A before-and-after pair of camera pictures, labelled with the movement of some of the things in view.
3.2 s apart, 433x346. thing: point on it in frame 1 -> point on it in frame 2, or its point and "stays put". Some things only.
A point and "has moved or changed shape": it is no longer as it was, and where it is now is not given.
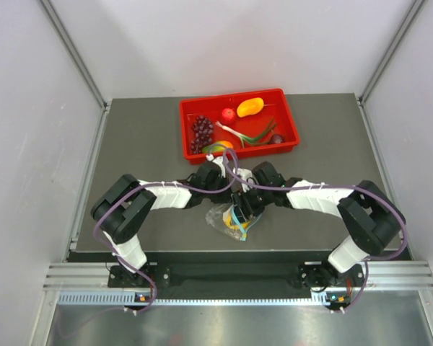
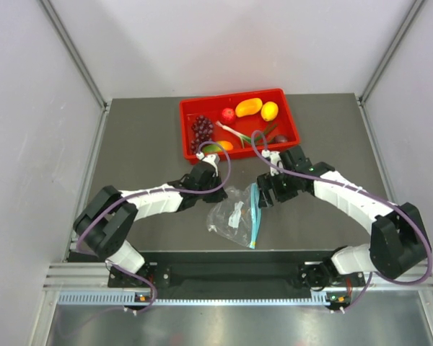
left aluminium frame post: [68, 45] stays put
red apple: [228, 115] stays put
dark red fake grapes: [203, 128] stays put
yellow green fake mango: [217, 147] stays put
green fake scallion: [257, 140] stays put
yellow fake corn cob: [250, 107] stays put
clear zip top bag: [224, 217] has moved or changed shape
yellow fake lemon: [227, 222] -> [269, 111]
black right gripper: [243, 206] -> [267, 182]
